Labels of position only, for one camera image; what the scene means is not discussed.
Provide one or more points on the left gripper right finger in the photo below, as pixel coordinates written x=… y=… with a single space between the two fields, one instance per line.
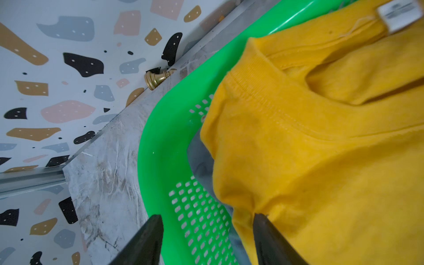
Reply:
x=271 y=246

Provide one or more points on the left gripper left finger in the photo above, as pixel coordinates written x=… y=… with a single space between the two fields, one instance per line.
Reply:
x=145 y=247

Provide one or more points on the green plastic basket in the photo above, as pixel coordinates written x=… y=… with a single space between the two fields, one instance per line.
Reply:
x=196 y=226

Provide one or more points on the grey t-shirt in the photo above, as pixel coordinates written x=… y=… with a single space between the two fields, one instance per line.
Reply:
x=202 y=166

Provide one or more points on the yellow t-shirt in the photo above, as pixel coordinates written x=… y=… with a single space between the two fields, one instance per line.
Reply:
x=321 y=128

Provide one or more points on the gold chess pawn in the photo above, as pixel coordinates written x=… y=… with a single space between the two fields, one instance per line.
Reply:
x=154 y=80

